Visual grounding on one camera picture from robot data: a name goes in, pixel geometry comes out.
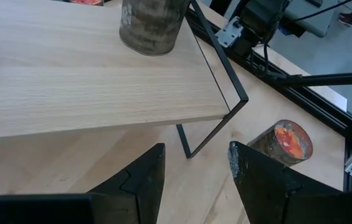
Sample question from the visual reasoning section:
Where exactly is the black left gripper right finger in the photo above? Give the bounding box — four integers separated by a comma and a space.
227, 141, 342, 224

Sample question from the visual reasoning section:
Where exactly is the grey table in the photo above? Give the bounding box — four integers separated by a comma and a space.
283, 0, 338, 39

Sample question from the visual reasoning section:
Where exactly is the black table edge rail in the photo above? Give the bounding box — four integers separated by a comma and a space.
184, 9, 352, 139

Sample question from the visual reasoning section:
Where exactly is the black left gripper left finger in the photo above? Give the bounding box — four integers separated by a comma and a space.
88, 142, 166, 224

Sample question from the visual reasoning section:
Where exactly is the wooden table black frame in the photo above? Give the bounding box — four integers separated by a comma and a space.
0, 0, 250, 159

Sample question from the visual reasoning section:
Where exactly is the black diagonal frame brace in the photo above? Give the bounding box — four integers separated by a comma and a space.
269, 70, 352, 88

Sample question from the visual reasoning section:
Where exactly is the black cable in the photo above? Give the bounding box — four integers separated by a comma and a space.
249, 42, 288, 80

